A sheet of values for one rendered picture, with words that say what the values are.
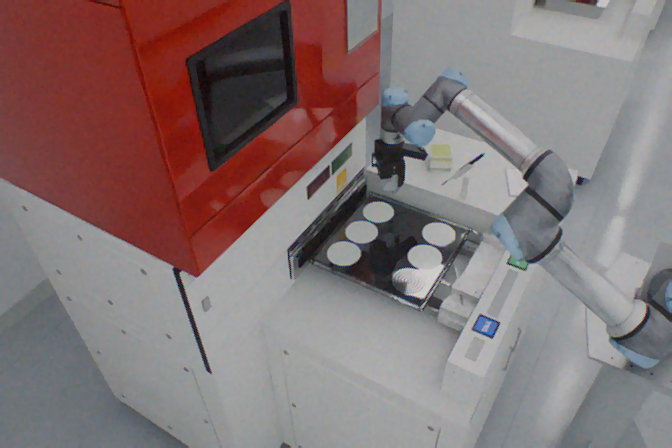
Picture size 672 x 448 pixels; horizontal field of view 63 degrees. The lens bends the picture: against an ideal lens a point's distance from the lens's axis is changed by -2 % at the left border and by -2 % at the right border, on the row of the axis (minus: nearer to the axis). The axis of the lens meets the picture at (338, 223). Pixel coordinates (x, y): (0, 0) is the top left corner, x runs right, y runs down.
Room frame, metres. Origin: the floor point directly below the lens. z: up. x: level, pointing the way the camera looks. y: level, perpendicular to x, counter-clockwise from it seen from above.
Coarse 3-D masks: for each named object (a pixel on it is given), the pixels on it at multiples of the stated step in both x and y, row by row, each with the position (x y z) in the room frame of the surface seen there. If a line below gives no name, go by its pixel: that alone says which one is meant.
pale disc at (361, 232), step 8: (352, 224) 1.29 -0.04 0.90; (360, 224) 1.29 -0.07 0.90; (368, 224) 1.28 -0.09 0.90; (352, 232) 1.25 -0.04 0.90; (360, 232) 1.25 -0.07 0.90; (368, 232) 1.25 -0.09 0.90; (376, 232) 1.25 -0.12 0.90; (352, 240) 1.21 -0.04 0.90; (360, 240) 1.21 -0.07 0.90; (368, 240) 1.21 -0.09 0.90
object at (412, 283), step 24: (360, 216) 1.32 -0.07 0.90; (408, 216) 1.32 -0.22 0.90; (336, 240) 1.22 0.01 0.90; (384, 240) 1.21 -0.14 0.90; (408, 240) 1.21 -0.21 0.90; (456, 240) 1.20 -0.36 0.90; (336, 264) 1.12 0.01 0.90; (360, 264) 1.11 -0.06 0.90; (384, 264) 1.11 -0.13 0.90; (408, 264) 1.11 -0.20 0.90; (384, 288) 1.02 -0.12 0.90; (408, 288) 1.02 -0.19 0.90
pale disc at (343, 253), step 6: (336, 246) 1.19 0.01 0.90; (342, 246) 1.19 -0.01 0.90; (348, 246) 1.19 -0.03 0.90; (354, 246) 1.19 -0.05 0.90; (330, 252) 1.17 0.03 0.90; (336, 252) 1.17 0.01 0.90; (342, 252) 1.16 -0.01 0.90; (348, 252) 1.16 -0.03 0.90; (354, 252) 1.16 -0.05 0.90; (330, 258) 1.14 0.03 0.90; (336, 258) 1.14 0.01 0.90; (342, 258) 1.14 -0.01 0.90; (348, 258) 1.14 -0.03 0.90; (354, 258) 1.14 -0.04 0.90; (342, 264) 1.12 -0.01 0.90; (348, 264) 1.11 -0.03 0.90
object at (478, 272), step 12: (480, 252) 1.17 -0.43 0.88; (492, 252) 1.16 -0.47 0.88; (468, 264) 1.12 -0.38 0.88; (480, 264) 1.12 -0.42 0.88; (492, 264) 1.11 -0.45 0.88; (468, 276) 1.07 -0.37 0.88; (480, 276) 1.07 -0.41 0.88; (480, 288) 1.02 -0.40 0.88; (456, 300) 0.98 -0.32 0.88; (468, 300) 0.98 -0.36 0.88; (444, 324) 0.92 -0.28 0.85; (456, 324) 0.90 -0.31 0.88
